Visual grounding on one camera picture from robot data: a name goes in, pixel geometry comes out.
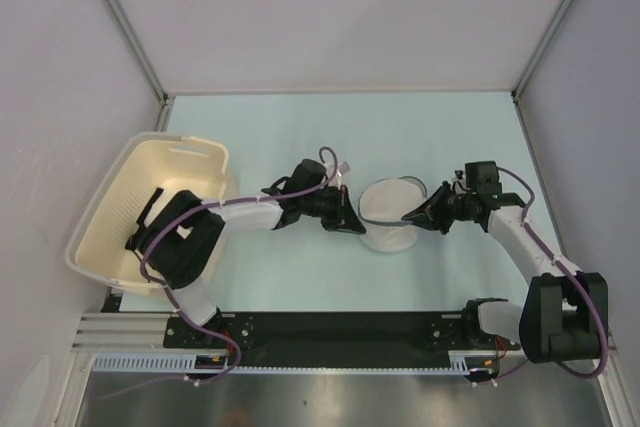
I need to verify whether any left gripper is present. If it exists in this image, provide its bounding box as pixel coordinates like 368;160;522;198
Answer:
300;184;364;234

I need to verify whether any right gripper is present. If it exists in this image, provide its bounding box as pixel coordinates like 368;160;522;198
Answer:
402;180;476;234

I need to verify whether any white mesh laundry bag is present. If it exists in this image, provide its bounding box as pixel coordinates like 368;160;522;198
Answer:
357;176;427;253

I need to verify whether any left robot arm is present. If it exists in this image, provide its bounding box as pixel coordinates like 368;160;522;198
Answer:
126;159;366;347

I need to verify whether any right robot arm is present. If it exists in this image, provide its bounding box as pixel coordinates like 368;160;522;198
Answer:
402;161;609;368

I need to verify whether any cream plastic laundry basket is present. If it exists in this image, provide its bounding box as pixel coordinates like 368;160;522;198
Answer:
64;131;240;298

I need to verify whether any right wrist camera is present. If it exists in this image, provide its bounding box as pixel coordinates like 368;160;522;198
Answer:
452;170;469;194

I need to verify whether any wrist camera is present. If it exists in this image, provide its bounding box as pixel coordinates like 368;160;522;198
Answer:
452;170;469;194
333;161;351;187

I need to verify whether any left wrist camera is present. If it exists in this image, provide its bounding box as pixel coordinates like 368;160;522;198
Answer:
333;161;351;187

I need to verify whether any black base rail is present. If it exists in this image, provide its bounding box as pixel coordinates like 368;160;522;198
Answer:
99;296;524;373

